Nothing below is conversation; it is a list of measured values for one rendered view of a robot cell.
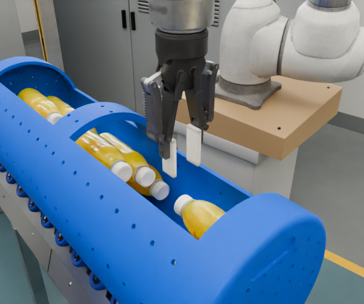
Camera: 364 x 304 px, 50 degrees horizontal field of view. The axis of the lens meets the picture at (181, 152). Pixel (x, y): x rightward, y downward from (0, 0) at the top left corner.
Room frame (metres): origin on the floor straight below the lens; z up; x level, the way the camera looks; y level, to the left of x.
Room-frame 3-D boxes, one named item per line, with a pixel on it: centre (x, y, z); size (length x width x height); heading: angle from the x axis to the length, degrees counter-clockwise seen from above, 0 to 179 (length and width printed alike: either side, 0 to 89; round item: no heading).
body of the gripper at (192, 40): (0.56, 0.00, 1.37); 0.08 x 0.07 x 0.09; 130
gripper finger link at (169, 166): (0.54, 0.02, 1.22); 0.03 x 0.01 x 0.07; 40
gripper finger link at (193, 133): (0.57, -0.02, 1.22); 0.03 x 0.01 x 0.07; 40
